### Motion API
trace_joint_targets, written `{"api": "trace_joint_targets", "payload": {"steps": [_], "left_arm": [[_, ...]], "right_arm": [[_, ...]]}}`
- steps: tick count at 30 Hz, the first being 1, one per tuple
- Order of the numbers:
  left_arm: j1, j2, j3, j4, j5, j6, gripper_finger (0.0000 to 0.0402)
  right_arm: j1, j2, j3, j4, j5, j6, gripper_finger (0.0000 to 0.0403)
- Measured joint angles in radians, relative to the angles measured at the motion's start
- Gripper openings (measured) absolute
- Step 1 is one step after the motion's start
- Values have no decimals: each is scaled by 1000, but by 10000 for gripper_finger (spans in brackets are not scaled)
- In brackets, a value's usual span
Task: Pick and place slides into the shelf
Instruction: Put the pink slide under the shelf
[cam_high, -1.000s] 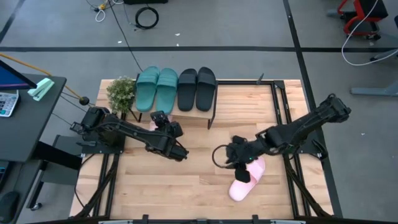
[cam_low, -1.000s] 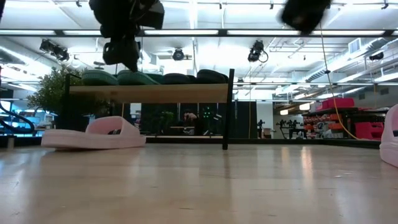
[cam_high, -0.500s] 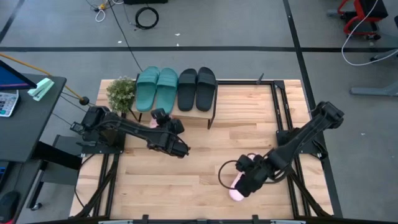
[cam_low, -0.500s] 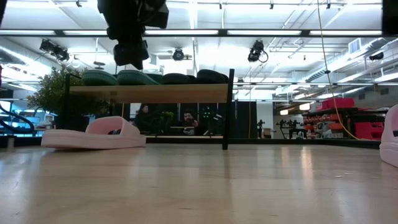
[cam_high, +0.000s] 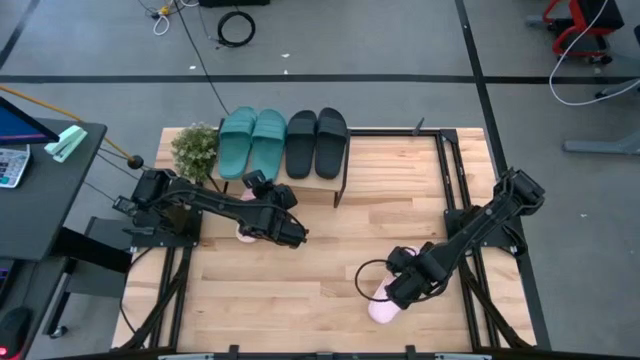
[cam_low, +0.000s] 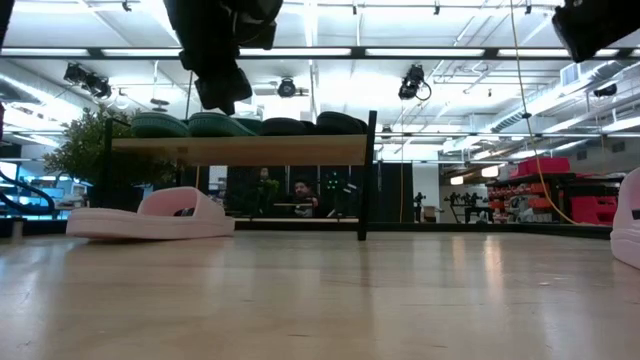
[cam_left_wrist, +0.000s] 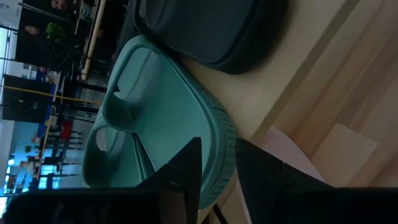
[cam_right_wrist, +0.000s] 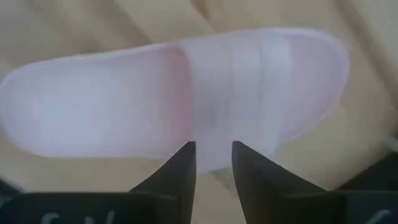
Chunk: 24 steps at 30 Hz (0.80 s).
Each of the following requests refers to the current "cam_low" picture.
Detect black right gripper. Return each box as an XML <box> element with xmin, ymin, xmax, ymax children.
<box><xmin>551</xmin><ymin>0</ymin><xmax>640</xmax><ymax>64</ymax></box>

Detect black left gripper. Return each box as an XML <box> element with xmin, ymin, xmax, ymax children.
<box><xmin>163</xmin><ymin>0</ymin><xmax>284</xmax><ymax>116</ymax></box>

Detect green rubber slide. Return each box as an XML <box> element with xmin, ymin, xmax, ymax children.
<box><xmin>130</xmin><ymin>111</ymin><xmax>191</xmax><ymax>139</ymax></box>
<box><xmin>188</xmin><ymin>111</ymin><xmax>261</xmax><ymax>138</ymax></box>

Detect wooden shelf with black frame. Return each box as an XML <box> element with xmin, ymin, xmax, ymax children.
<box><xmin>102</xmin><ymin>109</ymin><xmax>379</xmax><ymax>242</ymax></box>

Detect pink rubber slide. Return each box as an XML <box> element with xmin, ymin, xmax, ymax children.
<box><xmin>609</xmin><ymin>167</ymin><xmax>640</xmax><ymax>271</ymax></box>
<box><xmin>65</xmin><ymin>186</ymin><xmax>236</xmax><ymax>241</ymax></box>

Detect person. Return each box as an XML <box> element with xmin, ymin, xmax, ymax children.
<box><xmin>288</xmin><ymin>178</ymin><xmax>322</xmax><ymax>219</ymax></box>

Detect red storage bin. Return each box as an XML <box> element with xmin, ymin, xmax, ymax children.
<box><xmin>569</xmin><ymin>195</ymin><xmax>619</xmax><ymax>225</ymax></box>
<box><xmin>509</xmin><ymin>156</ymin><xmax>571</xmax><ymax>177</ymax></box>

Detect green potted plant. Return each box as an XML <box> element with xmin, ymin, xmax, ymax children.
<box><xmin>42</xmin><ymin>104</ymin><xmax>184</xmax><ymax>189</ymax></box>

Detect black storage rack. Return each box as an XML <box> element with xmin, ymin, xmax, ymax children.
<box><xmin>487</xmin><ymin>172</ymin><xmax>626</xmax><ymax>226</ymax></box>

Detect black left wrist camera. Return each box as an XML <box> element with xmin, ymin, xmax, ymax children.
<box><xmin>238</xmin><ymin>19</ymin><xmax>279</xmax><ymax>51</ymax></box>

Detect yellow hanging cable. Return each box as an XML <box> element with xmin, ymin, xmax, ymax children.
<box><xmin>508</xmin><ymin>0</ymin><xmax>579</xmax><ymax>225</ymax></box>

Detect black aluminium table frame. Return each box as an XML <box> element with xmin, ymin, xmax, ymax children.
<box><xmin>0</xmin><ymin>214</ymin><xmax>614</xmax><ymax>240</ymax></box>

